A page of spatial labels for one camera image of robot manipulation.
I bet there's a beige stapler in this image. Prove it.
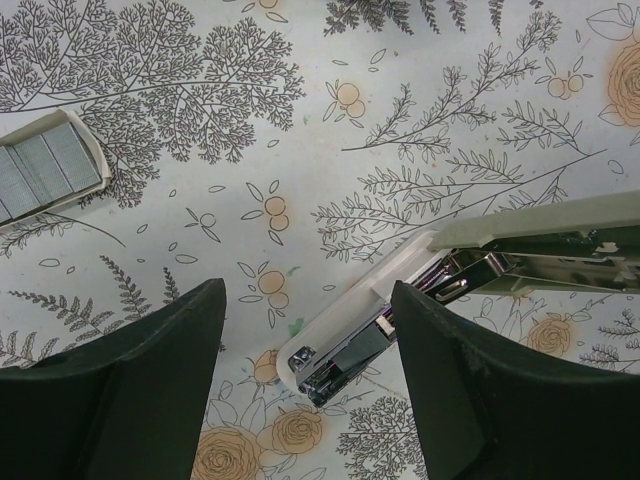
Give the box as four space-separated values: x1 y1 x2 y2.
276 191 639 407

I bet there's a white staples tray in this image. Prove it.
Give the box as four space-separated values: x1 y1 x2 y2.
1 109 113 227

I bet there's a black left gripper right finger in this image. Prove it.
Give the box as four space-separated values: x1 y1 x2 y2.
392 282 639 479

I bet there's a floral patterned table mat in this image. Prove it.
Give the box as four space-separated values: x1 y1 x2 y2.
1 1 639 479

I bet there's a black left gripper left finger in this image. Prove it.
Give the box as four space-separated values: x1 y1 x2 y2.
1 279 226 479

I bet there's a grey staple strip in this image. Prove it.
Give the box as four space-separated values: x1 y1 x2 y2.
332 321 396 381
1 136 72 219
42 123 101 192

